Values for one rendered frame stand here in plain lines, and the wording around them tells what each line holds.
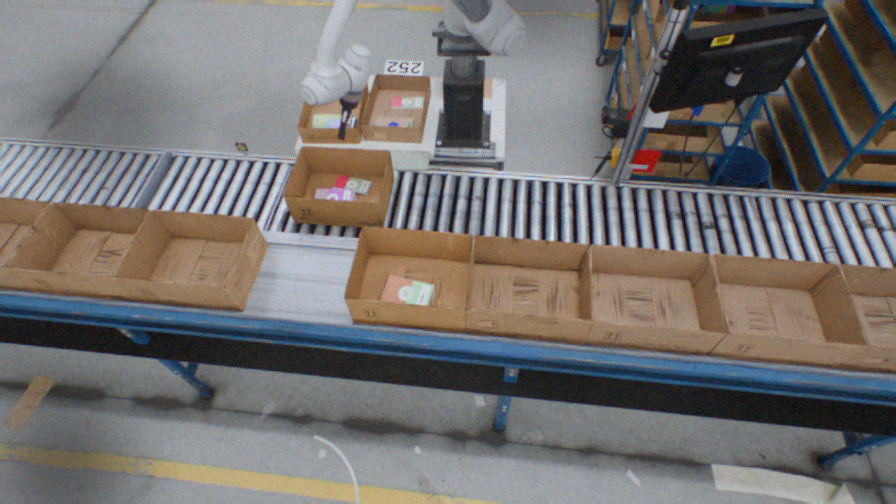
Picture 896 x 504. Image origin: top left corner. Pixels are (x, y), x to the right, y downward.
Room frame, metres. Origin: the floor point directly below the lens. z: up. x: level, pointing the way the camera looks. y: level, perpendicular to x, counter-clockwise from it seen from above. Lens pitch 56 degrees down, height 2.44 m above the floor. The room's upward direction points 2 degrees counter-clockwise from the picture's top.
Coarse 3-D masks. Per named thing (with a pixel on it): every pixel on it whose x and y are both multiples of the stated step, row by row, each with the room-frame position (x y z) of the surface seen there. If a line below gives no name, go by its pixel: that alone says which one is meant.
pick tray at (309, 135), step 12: (312, 108) 2.09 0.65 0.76; (324, 108) 2.08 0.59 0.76; (336, 108) 2.08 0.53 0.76; (360, 108) 1.96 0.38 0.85; (300, 120) 1.91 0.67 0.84; (312, 120) 2.00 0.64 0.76; (360, 120) 1.92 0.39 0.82; (300, 132) 1.84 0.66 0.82; (312, 132) 1.84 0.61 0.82; (324, 132) 1.83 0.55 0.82; (336, 132) 1.83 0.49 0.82; (348, 132) 1.83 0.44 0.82; (360, 132) 1.87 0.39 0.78
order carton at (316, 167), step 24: (312, 168) 1.64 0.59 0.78; (336, 168) 1.63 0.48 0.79; (360, 168) 1.61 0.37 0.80; (384, 168) 1.60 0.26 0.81; (288, 192) 1.41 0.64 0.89; (312, 192) 1.52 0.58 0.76; (384, 192) 1.40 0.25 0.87; (312, 216) 1.35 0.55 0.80; (336, 216) 1.33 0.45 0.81; (360, 216) 1.32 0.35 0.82; (384, 216) 1.35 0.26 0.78
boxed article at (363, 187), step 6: (336, 180) 1.57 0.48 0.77; (342, 180) 1.57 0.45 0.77; (348, 180) 1.57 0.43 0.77; (354, 180) 1.57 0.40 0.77; (360, 180) 1.57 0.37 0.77; (366, 180) 1.57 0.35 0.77; (336, 186) 1.54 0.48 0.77; (342, 186) 1.54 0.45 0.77; (348, 186) 1.54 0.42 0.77; (354, 186) 1.53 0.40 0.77; (360, 186) 1.53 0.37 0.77; (366, 186) 1.53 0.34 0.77; (360, 192) 1.50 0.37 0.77; (366, 192) 1.50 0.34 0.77
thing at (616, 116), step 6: (606, 108) 1.60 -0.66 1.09; (612, 108) 1.60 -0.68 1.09; (618, 108) 1.60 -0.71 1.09; (606, 114) 1.57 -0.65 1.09; (612, 114) 1.56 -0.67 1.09; (618, 114) 1.56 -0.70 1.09; (624, 114) 1.56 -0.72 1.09; (606, 120) 1.55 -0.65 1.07; (612, 120) 1.55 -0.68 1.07; (618, 120) 1.55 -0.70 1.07; (624, 120) 1.54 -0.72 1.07; (630, 120) 1.54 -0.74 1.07; (612, 126) 1.57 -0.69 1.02; (618, 126) 1.55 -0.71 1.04; (624, 126) 1.54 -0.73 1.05; (612, 132) 1.56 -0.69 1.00; (618, 132) 1.56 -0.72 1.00
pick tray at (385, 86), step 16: (384, 80) 2.21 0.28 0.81; (400, 80) 2.20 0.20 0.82; (416, 80) 2.19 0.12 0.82; (384, 96) 2.16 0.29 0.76; (400, 96) 2.15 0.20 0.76; (416, 96) 2.15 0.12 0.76; (368, 112) 1.99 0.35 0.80; (384, 112) 2.03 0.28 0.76; (400, 112) 2.03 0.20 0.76; (416, 112) 2.02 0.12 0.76; (368, 128) 1.84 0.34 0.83; (384, 128) 1.83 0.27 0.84; (400, 128) 1.82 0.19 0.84; (416, 128) 1.81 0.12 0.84
